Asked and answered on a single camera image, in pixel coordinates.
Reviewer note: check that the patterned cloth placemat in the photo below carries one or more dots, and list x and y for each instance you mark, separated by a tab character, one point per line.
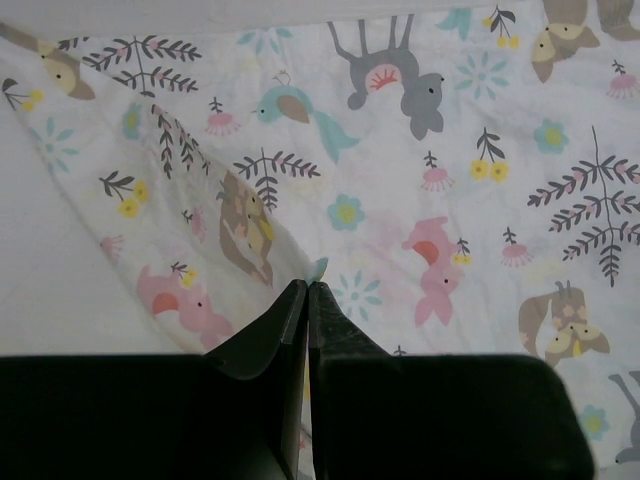
464	176

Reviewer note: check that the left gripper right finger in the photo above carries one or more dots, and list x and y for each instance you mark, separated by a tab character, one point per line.
480	416

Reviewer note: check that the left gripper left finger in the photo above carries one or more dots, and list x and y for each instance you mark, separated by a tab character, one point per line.
231	413

